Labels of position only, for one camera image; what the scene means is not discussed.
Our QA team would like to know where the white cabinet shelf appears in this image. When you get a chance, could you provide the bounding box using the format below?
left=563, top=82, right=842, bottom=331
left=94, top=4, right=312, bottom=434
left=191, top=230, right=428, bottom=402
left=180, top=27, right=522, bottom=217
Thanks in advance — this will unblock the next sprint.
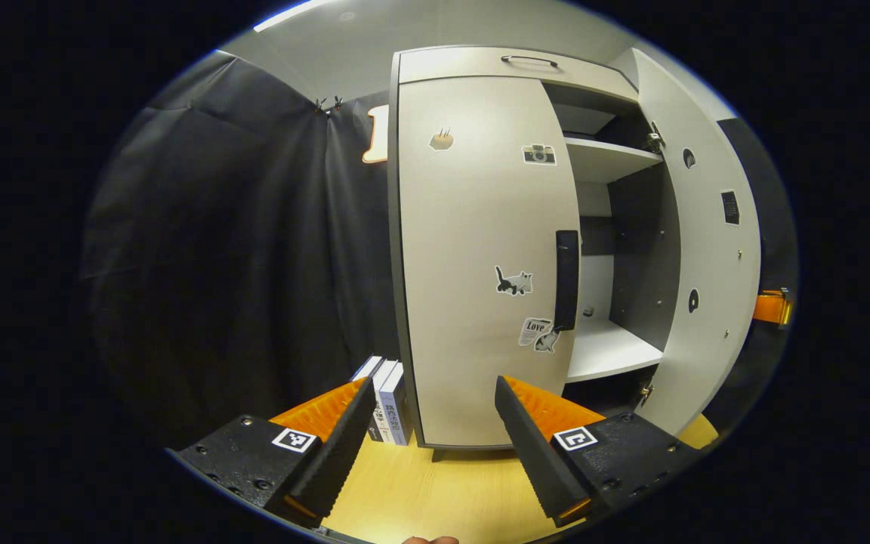
left=565, top=136, right=664, bottom=184
left=567, top=317, right=664, bottom=383

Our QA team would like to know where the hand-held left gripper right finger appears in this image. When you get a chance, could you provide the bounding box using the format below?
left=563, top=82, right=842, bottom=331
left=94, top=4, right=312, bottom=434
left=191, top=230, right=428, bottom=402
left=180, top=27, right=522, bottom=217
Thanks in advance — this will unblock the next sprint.
left=494, top=376, right=700, bottom=530

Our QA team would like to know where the grey double-door shoe cabinet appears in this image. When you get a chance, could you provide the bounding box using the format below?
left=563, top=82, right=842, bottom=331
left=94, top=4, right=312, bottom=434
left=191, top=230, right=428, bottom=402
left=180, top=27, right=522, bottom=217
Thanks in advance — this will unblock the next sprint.
left=388, top=45, right=764, bottom=463

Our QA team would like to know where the grey cabinet drawer front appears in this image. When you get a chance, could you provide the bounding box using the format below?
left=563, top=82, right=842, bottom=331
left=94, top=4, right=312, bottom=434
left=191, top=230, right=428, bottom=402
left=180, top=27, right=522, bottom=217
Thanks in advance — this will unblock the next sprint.
left=399, top=47, right=640, bottom=103

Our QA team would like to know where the grey cabinet door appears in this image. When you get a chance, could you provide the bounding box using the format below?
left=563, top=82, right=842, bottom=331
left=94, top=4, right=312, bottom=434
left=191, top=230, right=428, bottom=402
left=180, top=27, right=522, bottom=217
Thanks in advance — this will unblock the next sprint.
left=631, top=49, right=762, bottom=437
left=397, top=76, right=581, bottom=448

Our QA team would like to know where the black door handle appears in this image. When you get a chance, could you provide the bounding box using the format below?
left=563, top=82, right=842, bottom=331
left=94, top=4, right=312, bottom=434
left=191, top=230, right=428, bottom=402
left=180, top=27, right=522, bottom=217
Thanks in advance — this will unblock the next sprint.
left=554, top=230, right=581, bottom=332

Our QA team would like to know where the blue-grey book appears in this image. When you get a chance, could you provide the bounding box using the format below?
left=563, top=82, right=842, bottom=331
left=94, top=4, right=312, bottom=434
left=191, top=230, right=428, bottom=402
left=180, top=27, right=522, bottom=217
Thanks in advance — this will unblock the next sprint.
left=379, top=363, right=415, bottom=447

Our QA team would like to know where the ceiling light panel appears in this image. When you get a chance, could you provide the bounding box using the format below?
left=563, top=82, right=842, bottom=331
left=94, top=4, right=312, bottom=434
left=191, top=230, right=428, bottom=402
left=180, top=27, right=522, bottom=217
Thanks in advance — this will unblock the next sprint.
left=254, top=0, right=338, bottom=32

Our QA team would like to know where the black backdrop cloth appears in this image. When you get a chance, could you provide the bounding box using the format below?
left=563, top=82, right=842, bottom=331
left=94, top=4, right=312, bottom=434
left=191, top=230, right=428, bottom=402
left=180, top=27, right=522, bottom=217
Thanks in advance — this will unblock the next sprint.
left=80, top=51, right=798, bottom=454

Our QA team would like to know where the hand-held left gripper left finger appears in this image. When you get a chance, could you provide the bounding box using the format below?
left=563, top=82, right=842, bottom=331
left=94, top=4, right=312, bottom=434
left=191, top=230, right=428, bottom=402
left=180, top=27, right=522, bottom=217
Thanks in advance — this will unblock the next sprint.
left=167, top=378, right=377, bottom=530

